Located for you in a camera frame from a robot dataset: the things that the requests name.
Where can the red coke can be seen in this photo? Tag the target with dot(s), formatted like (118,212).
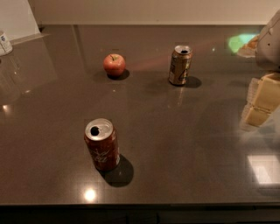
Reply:
(101,140)

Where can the white container at left edge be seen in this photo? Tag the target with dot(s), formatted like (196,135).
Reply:
(5,44)

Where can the orange soda can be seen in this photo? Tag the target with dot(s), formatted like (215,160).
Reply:
(181,59)

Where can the red apple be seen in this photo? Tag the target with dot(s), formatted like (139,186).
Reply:
(114,64)

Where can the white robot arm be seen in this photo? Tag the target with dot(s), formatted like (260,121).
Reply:
(265,48)

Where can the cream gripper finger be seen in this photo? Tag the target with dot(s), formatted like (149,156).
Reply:
(254,116)
(264,93)

